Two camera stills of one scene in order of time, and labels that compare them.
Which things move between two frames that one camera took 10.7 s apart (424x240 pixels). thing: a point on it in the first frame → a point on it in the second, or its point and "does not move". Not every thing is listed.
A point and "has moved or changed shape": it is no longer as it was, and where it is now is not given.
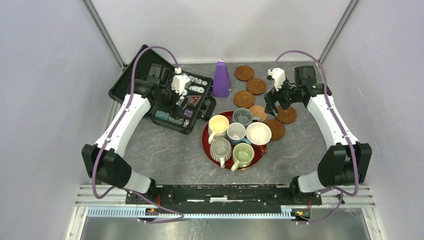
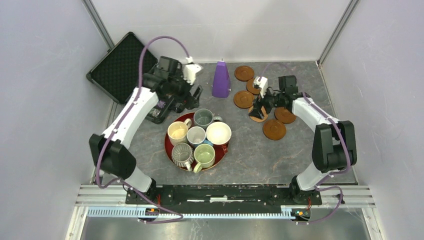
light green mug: [242, 155] → [204, 155]
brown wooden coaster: [278, 129] does not move
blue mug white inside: [236, 133] → [196, 135]
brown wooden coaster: [243, 99] does not move
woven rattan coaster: [258, 110] does not move
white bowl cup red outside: [258, 134] → [219, 134]
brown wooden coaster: [286, 116] does not move
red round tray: [258, 157] → [168, 145]
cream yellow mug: [218, 126] → [177, 131]
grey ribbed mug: [220, 150] → [182, 155]
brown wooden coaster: [244, 73] does not move
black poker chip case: [177, 101] has moved or changed shape
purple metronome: [221, 87] does not move
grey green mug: [244, 116] → [202, 117]
